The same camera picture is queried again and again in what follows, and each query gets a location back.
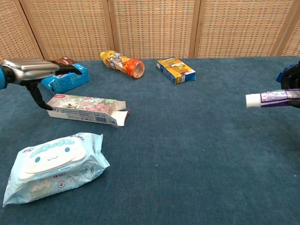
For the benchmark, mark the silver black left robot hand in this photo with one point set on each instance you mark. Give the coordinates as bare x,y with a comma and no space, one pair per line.
28,69

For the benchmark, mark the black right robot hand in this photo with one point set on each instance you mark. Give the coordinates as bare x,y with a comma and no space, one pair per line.
293,77

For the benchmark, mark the purple toothpaste tube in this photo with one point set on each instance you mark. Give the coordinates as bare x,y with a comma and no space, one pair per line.
269,98

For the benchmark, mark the floral toothpaste carton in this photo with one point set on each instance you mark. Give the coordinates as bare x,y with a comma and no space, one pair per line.
86,107

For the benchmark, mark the blue toy brick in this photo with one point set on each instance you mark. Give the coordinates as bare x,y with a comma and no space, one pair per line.
279,77

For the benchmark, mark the blue cookie box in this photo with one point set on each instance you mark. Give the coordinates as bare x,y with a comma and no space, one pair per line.
70,82

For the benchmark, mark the light blue wet wipes pack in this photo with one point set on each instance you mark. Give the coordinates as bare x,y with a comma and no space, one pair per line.
54,164

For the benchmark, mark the yellow and blue snack box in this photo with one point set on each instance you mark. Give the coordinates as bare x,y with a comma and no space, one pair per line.
175,70

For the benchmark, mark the woven wooden screen panel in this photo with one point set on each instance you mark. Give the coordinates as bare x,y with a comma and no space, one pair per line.
293,39
70,28
241,28
152,23
11,35

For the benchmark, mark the orange drink bottle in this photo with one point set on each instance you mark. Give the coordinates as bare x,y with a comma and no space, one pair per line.
122,64

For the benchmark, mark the teal table cloth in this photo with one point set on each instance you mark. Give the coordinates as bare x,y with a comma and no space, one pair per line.
187,152

